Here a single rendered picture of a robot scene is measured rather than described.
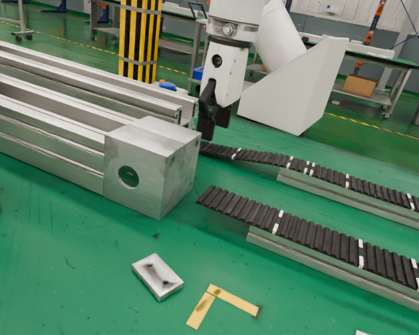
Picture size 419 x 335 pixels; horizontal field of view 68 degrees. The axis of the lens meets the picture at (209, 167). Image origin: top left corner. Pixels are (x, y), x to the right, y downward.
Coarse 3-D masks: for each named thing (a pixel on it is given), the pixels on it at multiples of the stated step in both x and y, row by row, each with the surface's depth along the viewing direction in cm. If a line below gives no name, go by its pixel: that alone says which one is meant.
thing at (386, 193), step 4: (380, 188) 53; (384, 188) 53; (388, 188) 53; (380, 192) 52; (384, 192) 51; (388, 192) 52; (384, 196) 50; (388, 196) 51; (392, 196) 51; (384, 200) 50; (388, 200) 50; (392, 200) 49
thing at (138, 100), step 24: (0, 48) 76; (24, 48) 76; (0, 72) 69; (24, 72) 66; (48, 72) 63; (72, 72) 64; (96, 72) 68; (72, 96) 63; (96, 96) 61; (120, 96) 59; (144, 96) 58; (168, 96) 63; (168, 120) 56; (192, 120) 64
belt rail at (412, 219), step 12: (276, 180) 56; (288, 180) 55; (300, 180) 55; (312, 180) 53; (312, 192) 54; (324, 192) 53; (336, 192) 53; (348, 192) 52; (348, 204) 52; (360, 204) 52; (372, 204) 51; (384, 204) 50; (384, 216) 51; (396, 216) 50; (408, 216) 50
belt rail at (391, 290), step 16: (256, 240) 39; (272, 240) 39; (288, 240) 37; (288, 256) 38; (304, 256) 37; (320, 256) 36; (336, 272) 36; (352, 272) 36; (368, 272) 35; (368, 288) 36; (384, 288) 35; (400, 288) 34; (416, 304) 34
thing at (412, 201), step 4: (408, 196) 52; (412, 196) 52; (408, 200) 50; (412, 200) 51; (416, 200) 51; (408, 204) 50; (412, 204) 49; (416, 204) 50; (408, 208) 49; (412, 208) 48; (416, 208) 49
